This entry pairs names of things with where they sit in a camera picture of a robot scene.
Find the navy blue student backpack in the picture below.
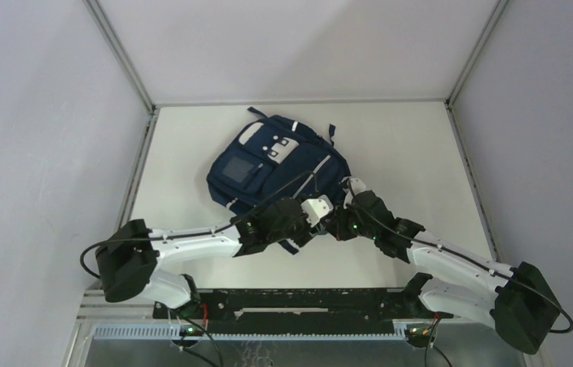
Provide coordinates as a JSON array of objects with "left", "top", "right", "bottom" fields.
[{"left": 206, "top": 106, "right": 352, "bottom": 256}]

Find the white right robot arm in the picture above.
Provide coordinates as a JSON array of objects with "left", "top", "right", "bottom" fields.
[{"left": 328, "top": 177, "right": 573, "bottom": 355}]

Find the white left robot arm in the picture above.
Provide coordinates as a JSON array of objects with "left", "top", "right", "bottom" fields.
[{"left": 96, "top": 195, "right": 334, "bottom": 319}]

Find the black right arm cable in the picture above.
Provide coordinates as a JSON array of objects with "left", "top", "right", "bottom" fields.
[{"left": 347, "top": 177, "right": 573, "bottom": 336}]

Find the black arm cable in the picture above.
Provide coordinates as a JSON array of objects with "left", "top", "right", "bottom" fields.
[
  {"left": 347, "top": 177, "right": 573, "bottom": 336},
  {"left": 80, "top": 171, "right": 317, "bottom": 281}
]

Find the black mounting rail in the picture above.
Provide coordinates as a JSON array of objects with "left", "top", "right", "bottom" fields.
[{"left": 153, "top": 286, "right": 454, "bottom": 336}]

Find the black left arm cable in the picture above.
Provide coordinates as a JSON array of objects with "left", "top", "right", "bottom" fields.
[{"left": 80, "top": 171, "right": 317, "bottom": 281}]

